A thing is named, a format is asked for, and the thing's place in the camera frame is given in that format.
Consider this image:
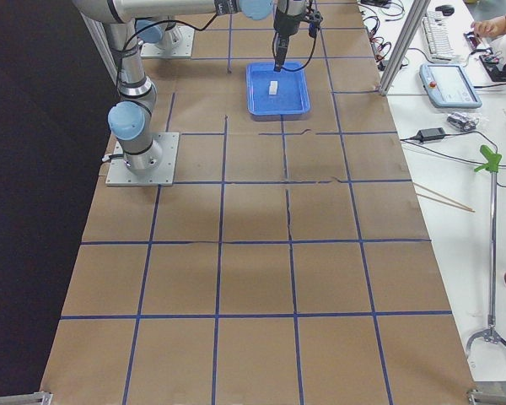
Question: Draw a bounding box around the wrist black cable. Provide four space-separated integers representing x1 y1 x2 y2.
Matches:
284 10 325 72
116 12 220 85

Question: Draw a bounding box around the teach pendant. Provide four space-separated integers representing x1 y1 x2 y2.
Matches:
419 63 482 109

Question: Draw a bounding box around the black power adapter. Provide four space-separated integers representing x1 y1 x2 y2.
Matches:
417 127 446 143

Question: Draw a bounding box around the wooden chopstick pair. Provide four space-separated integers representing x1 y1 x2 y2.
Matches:
412 182 475 213

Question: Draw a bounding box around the right aluminium frame post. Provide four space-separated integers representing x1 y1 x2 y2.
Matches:
378 0 430 96

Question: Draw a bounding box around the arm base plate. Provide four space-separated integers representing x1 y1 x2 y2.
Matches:
105 132 180 186
140 25 195 59

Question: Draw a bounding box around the aluminium frame post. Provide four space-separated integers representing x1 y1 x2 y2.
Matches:
378 0 430 96
80 13 117 84

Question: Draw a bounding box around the green handled reach grabber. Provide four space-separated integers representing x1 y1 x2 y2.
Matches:
465 144 506 357

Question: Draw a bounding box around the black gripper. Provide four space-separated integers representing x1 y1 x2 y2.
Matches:
274 30 298 71

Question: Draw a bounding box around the blue plastic tray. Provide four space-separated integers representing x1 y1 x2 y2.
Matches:
245 62 310 120

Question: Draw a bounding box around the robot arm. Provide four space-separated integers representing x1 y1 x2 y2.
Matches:
135 1 323 72
75 1 284 186

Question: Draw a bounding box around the person hand at keyboard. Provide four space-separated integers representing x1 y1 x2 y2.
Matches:
471 19 503 37

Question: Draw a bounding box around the white keyboard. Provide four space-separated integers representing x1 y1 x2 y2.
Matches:
421 11 455 63

